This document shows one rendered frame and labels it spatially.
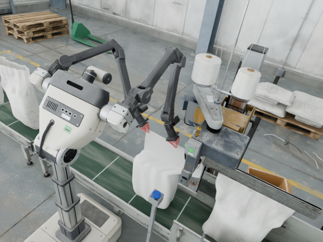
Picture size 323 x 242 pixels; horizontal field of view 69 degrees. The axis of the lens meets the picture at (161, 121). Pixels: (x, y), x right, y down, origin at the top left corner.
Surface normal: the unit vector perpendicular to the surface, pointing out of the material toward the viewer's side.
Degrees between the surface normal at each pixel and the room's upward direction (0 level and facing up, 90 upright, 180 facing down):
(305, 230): 90
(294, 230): 90
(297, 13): 90
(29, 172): 0
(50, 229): 0
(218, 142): 0
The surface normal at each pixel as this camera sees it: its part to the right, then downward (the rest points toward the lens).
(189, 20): -0.51, 0.46
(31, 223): 0.12, -0.80
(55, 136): -0.32, -0.16
